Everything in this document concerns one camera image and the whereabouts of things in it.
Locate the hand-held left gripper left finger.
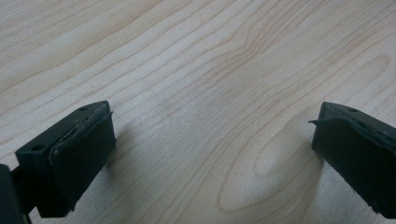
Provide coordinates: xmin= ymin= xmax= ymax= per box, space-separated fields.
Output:
xmin=14 ymin=100 xmax=118 ymax=218

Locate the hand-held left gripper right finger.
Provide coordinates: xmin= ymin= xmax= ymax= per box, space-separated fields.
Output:
xmin=308 ymin=101 xmax=396 ymax=219

